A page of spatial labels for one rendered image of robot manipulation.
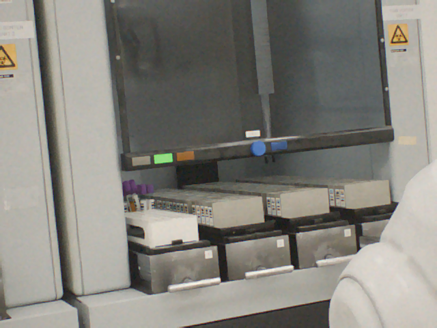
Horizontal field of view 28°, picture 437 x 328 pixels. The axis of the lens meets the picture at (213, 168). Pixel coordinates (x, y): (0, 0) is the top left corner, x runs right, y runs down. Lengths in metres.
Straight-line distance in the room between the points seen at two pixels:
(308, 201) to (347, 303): 1.15
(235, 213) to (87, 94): 0.38
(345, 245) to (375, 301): 1.13
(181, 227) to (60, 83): 0.35
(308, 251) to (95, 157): 0.46
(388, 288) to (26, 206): 1.07
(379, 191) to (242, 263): 0.39
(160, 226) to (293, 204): 0.31
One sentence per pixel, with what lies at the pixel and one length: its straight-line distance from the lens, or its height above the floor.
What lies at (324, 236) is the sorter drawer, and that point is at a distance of 1.79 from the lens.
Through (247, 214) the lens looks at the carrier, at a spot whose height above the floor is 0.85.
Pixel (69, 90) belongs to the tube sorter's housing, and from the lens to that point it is 1.69.
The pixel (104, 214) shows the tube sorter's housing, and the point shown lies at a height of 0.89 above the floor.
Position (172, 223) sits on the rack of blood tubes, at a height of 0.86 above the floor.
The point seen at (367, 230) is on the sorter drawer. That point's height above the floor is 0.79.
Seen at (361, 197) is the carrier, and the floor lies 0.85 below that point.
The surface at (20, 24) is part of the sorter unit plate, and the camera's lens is 1.68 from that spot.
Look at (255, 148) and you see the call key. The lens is 1.77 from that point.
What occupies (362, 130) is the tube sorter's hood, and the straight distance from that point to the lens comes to 1.91.
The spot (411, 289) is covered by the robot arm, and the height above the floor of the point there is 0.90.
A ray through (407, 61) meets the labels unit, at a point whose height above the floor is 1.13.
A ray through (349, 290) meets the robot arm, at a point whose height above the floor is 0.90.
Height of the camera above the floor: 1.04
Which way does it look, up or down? 3 degrees down
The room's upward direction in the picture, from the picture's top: 5 degrees counter-clockwise
